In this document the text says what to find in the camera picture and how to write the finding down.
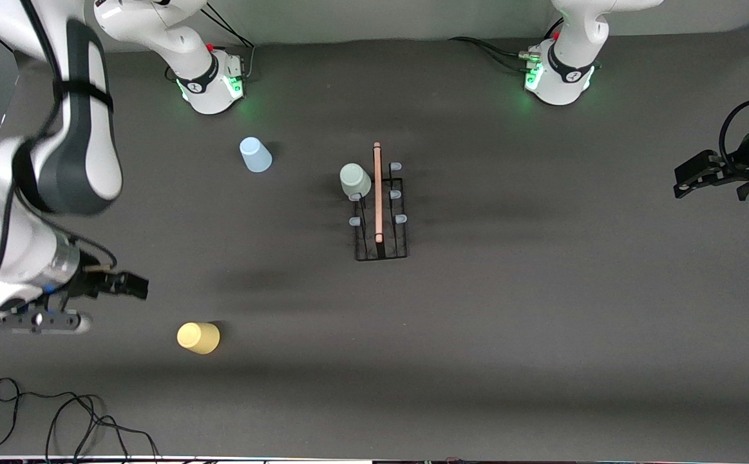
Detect yellow plastic cup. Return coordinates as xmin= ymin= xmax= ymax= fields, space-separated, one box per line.
xmin=176 ymin=322 xmax=221 ymax=355

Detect pale green plastic cup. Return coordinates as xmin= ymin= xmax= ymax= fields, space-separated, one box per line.
xmin=339 ymin=163 xmax=372 ymax=199

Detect black wire cup holder rack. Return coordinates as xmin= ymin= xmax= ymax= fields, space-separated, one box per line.
xmin=348 ymin=142 xmax=409 ymax=262

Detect light blue plastic cup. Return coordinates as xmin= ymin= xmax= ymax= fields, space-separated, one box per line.
xmin=240 ymin=137 xmax=273 ymax=173

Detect dark grey table mat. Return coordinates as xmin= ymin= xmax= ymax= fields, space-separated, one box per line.
xmin=0 ymin=23 xmax=749 ymax=461

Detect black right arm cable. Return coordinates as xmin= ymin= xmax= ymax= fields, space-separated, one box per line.
xmin=0 ymin=0 xmax=119 ymax=300

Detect thin black loose cable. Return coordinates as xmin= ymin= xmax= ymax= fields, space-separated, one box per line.
xmin=0 ymin=378 xmax=159 ymax=462

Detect black left arm base cables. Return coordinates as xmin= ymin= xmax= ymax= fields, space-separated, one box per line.
xmin=448 ymin=35 xmax=539 ymax=73

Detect black arm base cables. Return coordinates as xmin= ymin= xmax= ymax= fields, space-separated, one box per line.
xmin=448 ymin=35 xmax=539 ymax=73
xmin=167 ymin=3 xmax=256 ymax=83

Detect black right arm base cables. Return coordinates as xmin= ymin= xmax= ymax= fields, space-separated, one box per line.
xmin=167 ymin=3 xmax=256 ymax=83

